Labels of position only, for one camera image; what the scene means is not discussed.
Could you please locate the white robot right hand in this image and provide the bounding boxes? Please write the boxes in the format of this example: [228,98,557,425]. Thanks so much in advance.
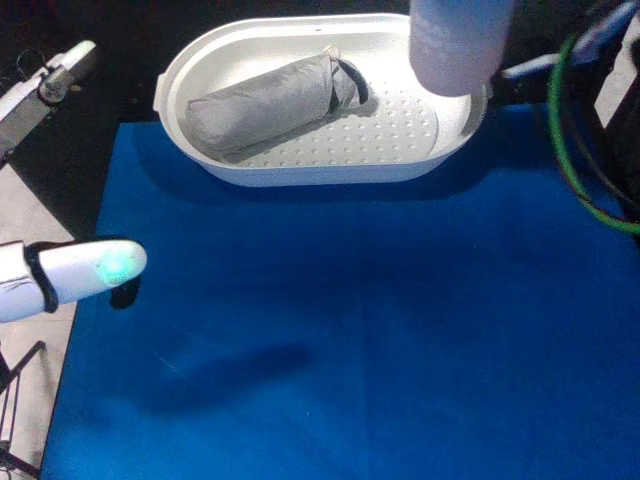
[0,39,149,324]

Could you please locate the black tripod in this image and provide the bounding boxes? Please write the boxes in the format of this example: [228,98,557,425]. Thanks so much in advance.
[0,339,49,479]

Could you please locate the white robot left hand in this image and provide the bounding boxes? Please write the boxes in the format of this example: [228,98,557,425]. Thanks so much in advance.
[499,0,640,129]

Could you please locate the grey umbrella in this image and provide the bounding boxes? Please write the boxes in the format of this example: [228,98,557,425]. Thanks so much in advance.
[185,45,374,154]

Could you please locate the blue table mat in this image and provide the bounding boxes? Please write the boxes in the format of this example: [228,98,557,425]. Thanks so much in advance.
[39,102,640,480]

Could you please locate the white perforated plastic basin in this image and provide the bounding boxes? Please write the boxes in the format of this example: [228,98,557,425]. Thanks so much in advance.
[152,13,494,189]

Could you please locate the blue pink gradient water bottle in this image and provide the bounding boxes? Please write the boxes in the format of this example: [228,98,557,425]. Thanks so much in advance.
[408,0,516,97]

